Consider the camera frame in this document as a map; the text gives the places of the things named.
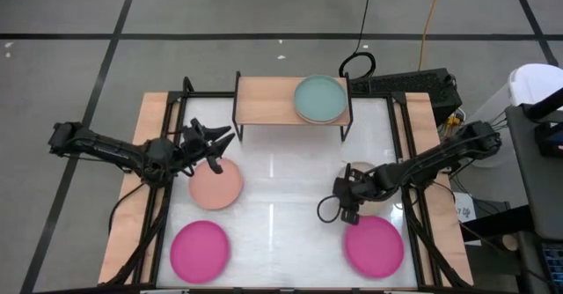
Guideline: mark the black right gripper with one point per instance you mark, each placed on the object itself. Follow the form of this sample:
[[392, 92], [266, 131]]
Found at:
[[354, 188]]

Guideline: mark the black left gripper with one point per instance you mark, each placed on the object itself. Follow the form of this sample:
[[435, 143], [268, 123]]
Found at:
[[193, 142]]

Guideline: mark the peach plate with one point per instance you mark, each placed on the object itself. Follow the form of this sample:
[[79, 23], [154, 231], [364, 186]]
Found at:
[[217, 188]]

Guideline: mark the teal plate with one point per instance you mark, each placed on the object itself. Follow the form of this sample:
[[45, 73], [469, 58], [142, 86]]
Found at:
[[320, 97]]

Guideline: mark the magenta plate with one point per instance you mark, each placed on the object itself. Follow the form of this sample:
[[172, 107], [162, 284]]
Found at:
[[374, 247], [200, 252]]

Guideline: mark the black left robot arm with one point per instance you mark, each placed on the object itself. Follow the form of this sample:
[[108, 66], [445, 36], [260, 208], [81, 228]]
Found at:
[[105, 146]]

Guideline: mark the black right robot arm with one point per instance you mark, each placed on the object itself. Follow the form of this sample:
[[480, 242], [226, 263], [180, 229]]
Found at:
[[440, 153]]

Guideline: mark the wooden shelf with black legs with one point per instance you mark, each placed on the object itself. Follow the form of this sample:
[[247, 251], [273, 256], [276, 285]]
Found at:
[[264, 100]]

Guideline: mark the white paper label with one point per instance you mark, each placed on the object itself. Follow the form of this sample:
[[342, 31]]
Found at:
[[465, 206]]

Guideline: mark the yellow plug connector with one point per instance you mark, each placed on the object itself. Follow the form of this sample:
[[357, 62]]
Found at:
[[453, 120]]

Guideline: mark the black side desk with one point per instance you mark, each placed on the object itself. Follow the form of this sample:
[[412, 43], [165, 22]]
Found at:
[[541, 188]]

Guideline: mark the white round bin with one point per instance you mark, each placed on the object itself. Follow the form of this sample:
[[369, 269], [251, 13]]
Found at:
[[534, 83]]

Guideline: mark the laptop keyboard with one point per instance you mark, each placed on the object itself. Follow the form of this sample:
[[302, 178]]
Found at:
[[555, 263]]

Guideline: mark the black metal table frame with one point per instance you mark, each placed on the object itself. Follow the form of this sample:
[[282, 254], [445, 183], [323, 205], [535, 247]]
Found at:
[[396, 122]]

